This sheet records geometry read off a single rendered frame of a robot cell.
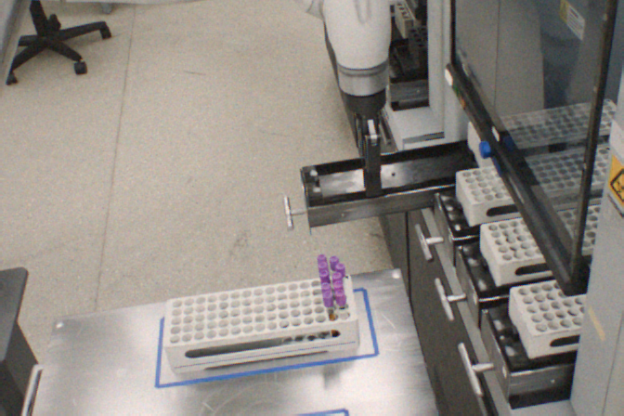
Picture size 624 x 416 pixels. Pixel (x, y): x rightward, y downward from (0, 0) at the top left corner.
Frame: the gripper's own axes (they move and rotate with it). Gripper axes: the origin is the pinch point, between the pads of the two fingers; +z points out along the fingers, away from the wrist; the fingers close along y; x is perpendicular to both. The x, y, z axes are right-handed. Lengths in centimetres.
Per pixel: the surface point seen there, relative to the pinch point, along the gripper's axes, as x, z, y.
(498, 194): -20.5, -1.8, -13.7
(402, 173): -6.9, 3.9, 4.4
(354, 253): -2, 84, 68
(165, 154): 62, 83, 144
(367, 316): 7.3, 2.4, -33.0
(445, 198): -12.6, 2.6, -7.1
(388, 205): -2.5, 6.2, -2.2
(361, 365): 9.9, 2.5, -42.4
